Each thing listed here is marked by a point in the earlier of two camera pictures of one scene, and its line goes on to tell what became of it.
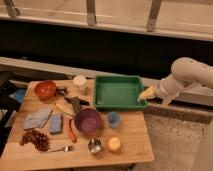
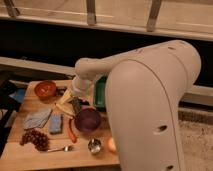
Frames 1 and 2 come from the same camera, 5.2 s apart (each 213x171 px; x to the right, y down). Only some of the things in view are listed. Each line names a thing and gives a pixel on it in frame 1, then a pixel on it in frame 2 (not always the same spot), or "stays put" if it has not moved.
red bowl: [45, 89] stays put
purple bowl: [87, 121] stays put
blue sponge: [55, 123] stays put
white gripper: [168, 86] -> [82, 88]
